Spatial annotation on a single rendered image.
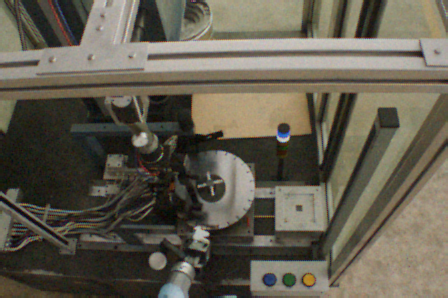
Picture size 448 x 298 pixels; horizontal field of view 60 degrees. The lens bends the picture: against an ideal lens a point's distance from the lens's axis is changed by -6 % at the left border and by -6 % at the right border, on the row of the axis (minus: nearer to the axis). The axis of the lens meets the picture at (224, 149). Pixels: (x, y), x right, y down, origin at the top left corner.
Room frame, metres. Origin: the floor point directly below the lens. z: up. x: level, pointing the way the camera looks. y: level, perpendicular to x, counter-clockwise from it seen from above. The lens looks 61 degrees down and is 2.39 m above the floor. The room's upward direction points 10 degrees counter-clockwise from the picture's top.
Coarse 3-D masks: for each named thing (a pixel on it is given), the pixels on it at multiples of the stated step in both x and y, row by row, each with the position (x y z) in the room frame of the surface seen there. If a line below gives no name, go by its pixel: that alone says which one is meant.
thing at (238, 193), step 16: (192, 160) 0.78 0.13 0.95; (208, 160) 0.76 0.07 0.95; (224, 160) 0.75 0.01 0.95; (240, 160) 0.74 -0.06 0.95; (176, 176) 0.72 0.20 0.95; (224, 176) 0.68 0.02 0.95; (240, 176) 0.67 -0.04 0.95; (176, 192) 0.65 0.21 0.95; (240, 192) 0.60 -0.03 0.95; (176, 208) 0.58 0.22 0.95; (192, 208) 0.57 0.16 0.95; (208, 208) 0.56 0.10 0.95; (224, 208) 0.55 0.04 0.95; (240, 208) 0.54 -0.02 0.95; (192, 224) 0.51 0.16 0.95; (208, 224) 0.50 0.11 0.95; (224, 224) 0.49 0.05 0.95
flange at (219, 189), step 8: (216, 176) 0.68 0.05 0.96; (200, 184) 0.66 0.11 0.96; (216, 184) 0.65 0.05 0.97; (224, 184) 0.64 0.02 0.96; (200, 192) 0.63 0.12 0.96; (208, 192) 0.62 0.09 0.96; (216, 192) 0.62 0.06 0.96; (224, 192) 0.61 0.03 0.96; (208, 200) 0.59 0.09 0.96; (216, 200) 0.59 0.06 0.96
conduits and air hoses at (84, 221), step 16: (128, 176) 0.81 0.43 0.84; (16, 192) 0.86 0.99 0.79; (128, 192) 0.75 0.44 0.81; (144, 192) 0.68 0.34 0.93; (96, 208) 0.71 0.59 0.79; (112, 208) 0.71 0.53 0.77; (128, 208) 0.64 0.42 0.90; (144, 208) 0.63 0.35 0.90; (0, 224) 0.71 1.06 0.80; (16, 224) 0.71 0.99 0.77; (48, 224) 0.68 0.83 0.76; (64, 224) 0.67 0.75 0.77; (80, 224) 0.66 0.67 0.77; (96, 224) 0.64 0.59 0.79; (112, 224) 0.59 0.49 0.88; (0, 240) 0.63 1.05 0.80; (16, 240) 0.62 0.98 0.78; (32, 240) 0.62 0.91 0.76
